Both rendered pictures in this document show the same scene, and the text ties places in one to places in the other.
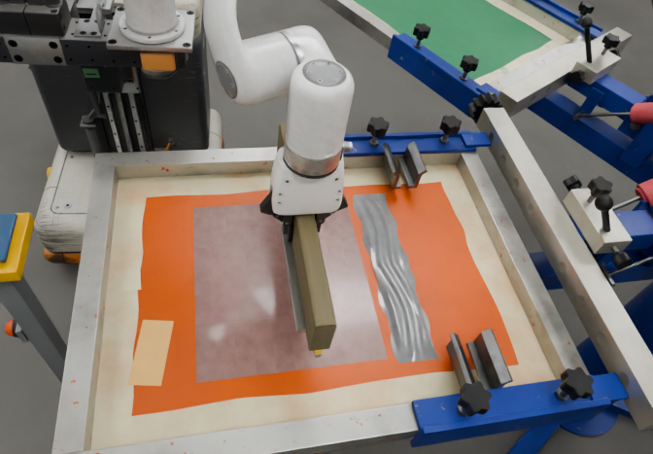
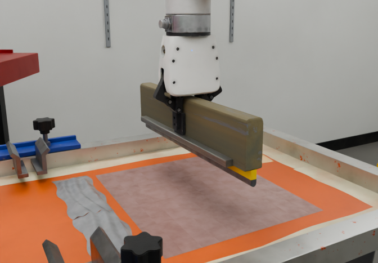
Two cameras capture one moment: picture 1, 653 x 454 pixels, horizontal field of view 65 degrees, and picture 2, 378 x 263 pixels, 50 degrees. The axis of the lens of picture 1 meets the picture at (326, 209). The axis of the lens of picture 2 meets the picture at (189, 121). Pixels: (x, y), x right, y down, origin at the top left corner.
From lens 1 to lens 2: 1.26 m
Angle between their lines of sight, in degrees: 115
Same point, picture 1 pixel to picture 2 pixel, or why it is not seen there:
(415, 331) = (71, 186)
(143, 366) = not seen: hidden behind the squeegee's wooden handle
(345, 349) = (129, 173)
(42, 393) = not seen: outside the picture
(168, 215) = (335, 201)
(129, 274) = (310, 172)
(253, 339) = (197, 166)
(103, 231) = (351, 163)
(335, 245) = (159, 217)
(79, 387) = (268, 130)
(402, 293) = (81, 199)
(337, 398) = (129, 160)
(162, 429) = not seen: hidden behind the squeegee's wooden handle
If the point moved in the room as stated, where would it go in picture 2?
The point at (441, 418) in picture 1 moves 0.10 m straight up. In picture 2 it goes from (62, 142) to (58, 98)
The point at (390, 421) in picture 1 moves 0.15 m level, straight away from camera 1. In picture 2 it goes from (94, 143) to (53, 165)
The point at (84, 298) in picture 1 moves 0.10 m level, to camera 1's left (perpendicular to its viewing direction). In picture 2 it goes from (310, 145) to (350, 142)
